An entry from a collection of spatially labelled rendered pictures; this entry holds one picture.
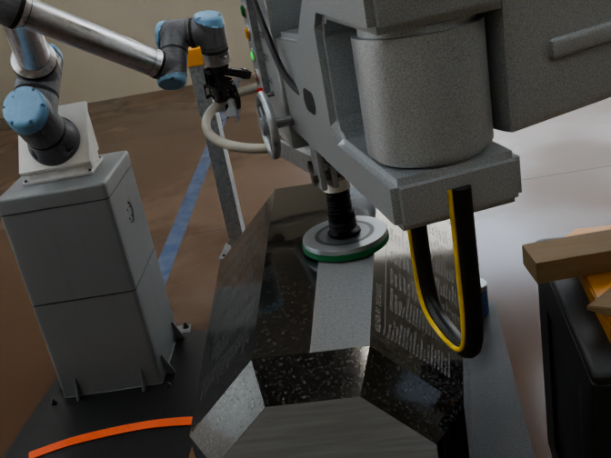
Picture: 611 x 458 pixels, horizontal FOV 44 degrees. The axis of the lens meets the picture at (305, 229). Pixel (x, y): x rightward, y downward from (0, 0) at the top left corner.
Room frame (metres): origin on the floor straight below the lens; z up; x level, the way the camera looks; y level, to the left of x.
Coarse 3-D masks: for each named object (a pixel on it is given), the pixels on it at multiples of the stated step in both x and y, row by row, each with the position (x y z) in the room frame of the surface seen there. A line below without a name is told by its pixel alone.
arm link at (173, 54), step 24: (0, 0) 2.15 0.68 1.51; (24, 0) 2.18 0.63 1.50; (0, 24) 2.19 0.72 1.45; (24, 24) 2.20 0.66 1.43; (48, 24) 2.22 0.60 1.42; (72, 24) 2.25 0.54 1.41; (96, 48) 2.29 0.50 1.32; (120, 48) 2.31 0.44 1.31; (144, 48) 2.36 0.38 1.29; (168, 48) 2.44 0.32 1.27; (144, 72) 2.37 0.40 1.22; (168, 72) 2.38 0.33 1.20
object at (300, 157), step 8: (288, 144) 1.96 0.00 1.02; (288, 152) 1.96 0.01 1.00; (296, 152) 1.85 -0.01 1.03; (304, 152) 1.78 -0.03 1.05; (288, 160) 1.99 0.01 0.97; (296, 160) 1.87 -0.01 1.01; (304, 160) 1.77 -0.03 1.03; (304, 168) 1.79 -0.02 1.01; (312, 168) 1.68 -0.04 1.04; (328, 168) 1.53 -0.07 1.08; (312, 176) 1.53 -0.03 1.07; (328, 176) 1.53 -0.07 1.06; (336, 176) 1.51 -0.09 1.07; (336, 184) 1.51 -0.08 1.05
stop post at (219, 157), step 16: (192, 48) 3.69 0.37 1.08; (192, 64) 3.66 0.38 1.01; (192, 80) 3.69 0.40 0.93; (208, 144) 3.69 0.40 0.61; (224, 160) 3.68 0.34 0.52; (224, 176) 3.68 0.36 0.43; (224, 192) 3.68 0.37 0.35; (224, 208) 3.69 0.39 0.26; (240, 208) 3.75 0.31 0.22; (240, 224) 3.68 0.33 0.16; (224, 256) 3.65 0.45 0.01
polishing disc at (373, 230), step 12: (360, 216) 1.83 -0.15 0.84; (312, 228) 1.82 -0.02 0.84; (324, 228) 1.80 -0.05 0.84; (372, 228) 1.74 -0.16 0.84; (384, 228) 1.73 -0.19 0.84; (312, 240) 1.74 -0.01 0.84; (324, 240) 1.73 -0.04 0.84; (336, 240) 1.71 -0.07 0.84; (348, 240) 1.70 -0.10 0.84; (360, 240) 1.69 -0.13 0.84; (372, 240) 1.67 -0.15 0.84; (312, 252) 1.69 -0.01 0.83; (324, 252) 1.66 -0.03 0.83; (336, 252) 1.65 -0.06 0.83; (348, 252) 1.64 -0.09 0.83
